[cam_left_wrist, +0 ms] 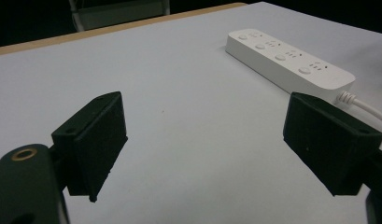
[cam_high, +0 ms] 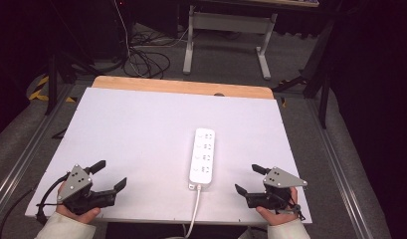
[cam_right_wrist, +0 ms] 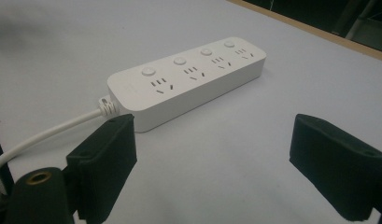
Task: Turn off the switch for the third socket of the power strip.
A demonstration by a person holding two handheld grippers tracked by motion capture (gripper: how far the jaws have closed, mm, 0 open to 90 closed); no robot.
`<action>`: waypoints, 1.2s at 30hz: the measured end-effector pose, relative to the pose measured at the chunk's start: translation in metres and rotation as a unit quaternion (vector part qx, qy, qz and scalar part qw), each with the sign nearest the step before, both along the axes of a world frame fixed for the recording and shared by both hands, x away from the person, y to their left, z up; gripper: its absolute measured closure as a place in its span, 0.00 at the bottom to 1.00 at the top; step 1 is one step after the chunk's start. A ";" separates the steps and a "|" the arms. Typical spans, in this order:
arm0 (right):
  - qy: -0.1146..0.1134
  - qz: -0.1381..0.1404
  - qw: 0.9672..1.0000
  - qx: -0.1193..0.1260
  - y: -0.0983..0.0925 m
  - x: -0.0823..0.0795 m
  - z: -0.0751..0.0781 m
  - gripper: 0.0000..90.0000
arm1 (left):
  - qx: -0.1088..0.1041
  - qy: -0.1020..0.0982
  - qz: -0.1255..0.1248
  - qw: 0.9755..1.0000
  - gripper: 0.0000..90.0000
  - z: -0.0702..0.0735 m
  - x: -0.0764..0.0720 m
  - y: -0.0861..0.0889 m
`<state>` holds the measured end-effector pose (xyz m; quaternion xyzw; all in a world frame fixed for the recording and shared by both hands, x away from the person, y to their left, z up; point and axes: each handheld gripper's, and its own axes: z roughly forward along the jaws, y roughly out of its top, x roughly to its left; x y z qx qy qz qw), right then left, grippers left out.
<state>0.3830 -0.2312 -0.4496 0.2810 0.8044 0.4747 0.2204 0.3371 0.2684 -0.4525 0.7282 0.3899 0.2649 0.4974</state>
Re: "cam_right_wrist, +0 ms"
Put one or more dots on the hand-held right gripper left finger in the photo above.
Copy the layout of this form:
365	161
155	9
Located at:
101	168

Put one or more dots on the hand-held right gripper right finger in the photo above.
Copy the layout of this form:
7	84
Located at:
332	168

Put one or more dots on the white power strip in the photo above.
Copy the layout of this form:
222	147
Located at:
185	82

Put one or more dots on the metal stand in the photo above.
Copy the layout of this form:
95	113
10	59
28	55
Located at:
355	18

